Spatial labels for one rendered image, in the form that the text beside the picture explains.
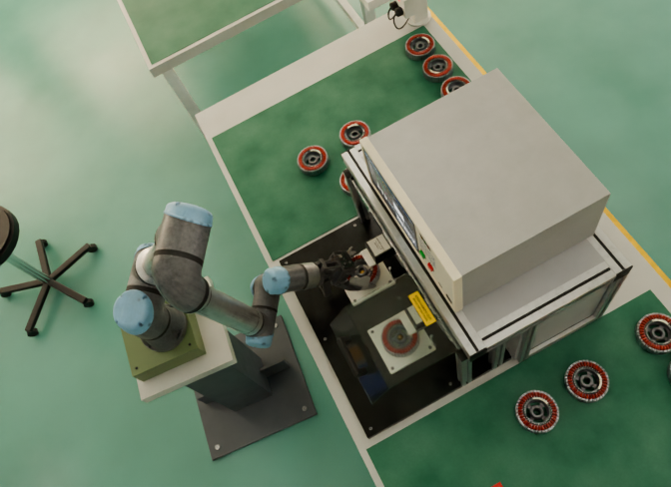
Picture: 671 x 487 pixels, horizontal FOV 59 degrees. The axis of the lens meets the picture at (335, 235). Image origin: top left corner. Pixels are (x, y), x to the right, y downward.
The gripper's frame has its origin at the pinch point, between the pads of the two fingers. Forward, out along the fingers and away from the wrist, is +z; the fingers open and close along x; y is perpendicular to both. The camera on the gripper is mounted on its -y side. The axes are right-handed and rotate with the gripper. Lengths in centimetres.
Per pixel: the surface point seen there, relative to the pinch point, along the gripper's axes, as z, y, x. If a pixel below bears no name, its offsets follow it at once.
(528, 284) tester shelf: 4, 43, -38
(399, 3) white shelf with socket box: 44, 44, 87
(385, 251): -1.0, 13.2, -3.1
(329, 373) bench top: -15.0, -20.5, -21.6
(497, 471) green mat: 7, -2, -68
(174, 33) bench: -11, -17, 146
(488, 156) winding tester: -5, 61, -13
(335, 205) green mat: 6.2, -2.9, 29.7
